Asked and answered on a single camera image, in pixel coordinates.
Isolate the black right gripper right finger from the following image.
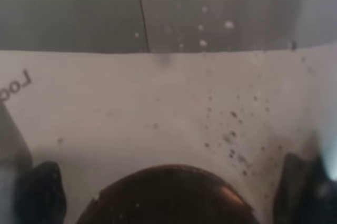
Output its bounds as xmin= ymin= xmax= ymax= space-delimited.
xmin=273 ymin=154 xmax=336 ymax=223

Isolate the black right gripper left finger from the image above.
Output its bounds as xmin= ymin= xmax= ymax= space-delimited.
xmin=15 ymin=161 xmax=66 ymax=223

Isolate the brown translucent water bottle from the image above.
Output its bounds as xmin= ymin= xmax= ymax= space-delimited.
xmin=1 ymin=0 xmax=336 ymax=223

